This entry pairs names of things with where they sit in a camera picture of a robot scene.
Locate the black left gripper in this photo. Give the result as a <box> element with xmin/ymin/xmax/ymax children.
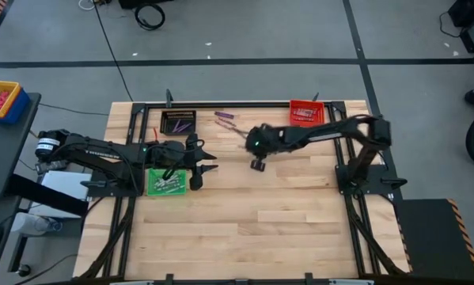
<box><xmin>173</xmin><ymin>133</ymin><xmax>219</xmax><ymax>192</ymax></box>

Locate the black plastic basket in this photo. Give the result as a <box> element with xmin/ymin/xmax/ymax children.
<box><xmin>159</xmin><ymin>109</ymin><xmax>198</xmax><ymax>136</ymax></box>

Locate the red plastic basket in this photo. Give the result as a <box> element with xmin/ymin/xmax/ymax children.
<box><xmin>289</xmin><ymin>99</ymin><xmax>326</xmax><ymax>128</ymax></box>

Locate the green plastic basket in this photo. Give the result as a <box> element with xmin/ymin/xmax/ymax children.
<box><xmin>146</xmin><ymin>168</ymin><xmax>188</xmax><ymax>197</ymax></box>

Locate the white box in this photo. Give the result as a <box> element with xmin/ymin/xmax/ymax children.
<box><xmin>40</xmin><ymin>169</ymin><xmax>92</xmax><ymax>202</ymax></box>

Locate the clear plastic bottle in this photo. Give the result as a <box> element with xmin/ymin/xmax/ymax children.
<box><xmin>10</xmin><ymin>212</ymin><xmax>63</xmax><ymax>238</ymax></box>

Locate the blue plastic basket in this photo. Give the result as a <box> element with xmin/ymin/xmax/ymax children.
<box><xmin>0</xmin><ymin>89</ymin><xmax>32</xmax><ymax>126</ymax></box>

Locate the dark grey side table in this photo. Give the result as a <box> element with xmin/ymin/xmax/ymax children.
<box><xmin>0</xmin><ymin>93</ymin><xmax>42</xmax><ymax>199</ymax></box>

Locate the long black floor cable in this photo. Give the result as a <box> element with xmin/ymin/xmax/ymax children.
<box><xmin>92</xmin><ymin>2</ymin><xmax>134</xmax><ymax>102</ymax></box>

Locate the coiled black cable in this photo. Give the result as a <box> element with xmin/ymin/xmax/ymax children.
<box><xmin>135</xmin><ymin>2</ymin><xmax>166</xmax><ymax>32</ymax></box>

